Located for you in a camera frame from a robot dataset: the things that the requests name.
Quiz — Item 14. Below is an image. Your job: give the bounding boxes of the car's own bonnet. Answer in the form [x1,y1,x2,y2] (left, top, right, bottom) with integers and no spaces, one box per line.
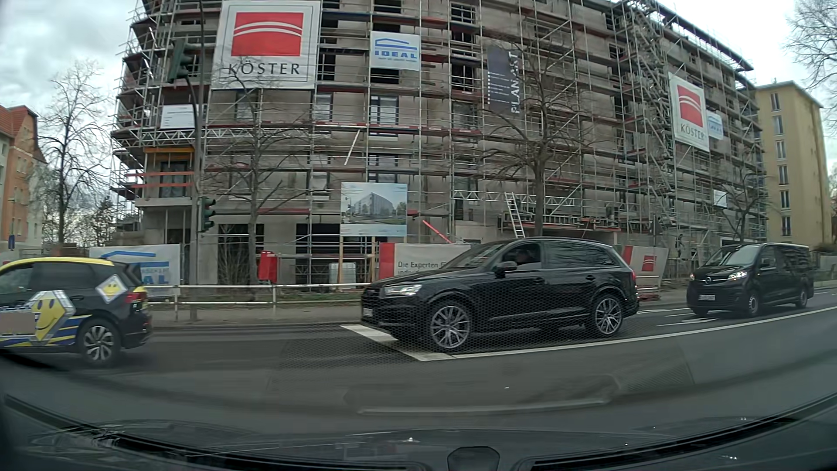
[0,392,837,471]

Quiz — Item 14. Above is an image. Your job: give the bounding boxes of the black van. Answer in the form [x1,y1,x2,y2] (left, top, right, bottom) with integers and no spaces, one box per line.
[686,242,816,319]

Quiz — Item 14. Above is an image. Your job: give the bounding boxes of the red brick building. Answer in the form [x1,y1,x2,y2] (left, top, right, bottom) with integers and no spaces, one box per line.
[0,105,48,253]

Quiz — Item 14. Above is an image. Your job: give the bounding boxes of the construction site hoarding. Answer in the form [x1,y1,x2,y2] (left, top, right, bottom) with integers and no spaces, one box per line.
[88,242,670,287]

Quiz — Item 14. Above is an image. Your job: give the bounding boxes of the grey asphalt road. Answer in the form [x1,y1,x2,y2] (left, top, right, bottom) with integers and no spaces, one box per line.
[0,285,837,436]

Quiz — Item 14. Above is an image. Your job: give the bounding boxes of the bare tree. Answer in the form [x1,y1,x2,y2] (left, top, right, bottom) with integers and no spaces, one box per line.
[203,65,315,286]
[709,164,779,244]
[785,0,837,132]
[480,49,606,238]
[34,60,115,247]

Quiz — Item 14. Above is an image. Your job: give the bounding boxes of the black and yellow car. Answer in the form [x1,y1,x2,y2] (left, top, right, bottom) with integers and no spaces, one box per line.
[0,256,154,368]

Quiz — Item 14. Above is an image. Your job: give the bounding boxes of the yellow apartment building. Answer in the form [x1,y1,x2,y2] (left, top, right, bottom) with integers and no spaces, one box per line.
[755,80,833,249]

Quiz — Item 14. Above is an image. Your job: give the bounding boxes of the scaffolded building under construction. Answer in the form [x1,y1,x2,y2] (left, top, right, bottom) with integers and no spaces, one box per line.
[108,0,770,287]

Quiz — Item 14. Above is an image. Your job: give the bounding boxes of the grey metal railing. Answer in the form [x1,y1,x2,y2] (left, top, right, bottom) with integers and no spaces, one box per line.
[145,282,371,321]

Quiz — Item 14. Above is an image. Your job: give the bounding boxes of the road markings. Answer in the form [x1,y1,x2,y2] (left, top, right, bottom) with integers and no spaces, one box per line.
[340,290,837,362]

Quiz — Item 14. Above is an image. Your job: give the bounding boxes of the traffic light on pole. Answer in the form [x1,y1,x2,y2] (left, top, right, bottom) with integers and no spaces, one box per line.
[166,38,217,323]

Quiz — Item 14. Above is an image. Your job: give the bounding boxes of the black suv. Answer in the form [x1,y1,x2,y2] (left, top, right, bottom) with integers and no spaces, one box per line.
[360,237,640,353]

